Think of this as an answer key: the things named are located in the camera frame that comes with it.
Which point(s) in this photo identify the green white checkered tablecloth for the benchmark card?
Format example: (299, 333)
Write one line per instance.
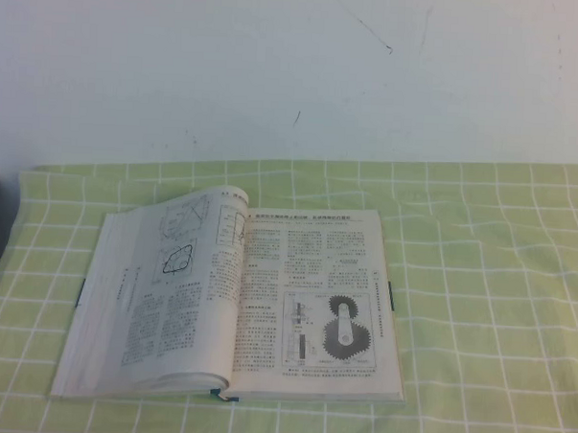
(457, 329)

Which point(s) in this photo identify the hardcover technical book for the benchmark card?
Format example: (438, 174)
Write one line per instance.
(266, 297)

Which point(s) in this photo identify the dark box with white side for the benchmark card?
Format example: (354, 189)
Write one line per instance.
(1, 223)

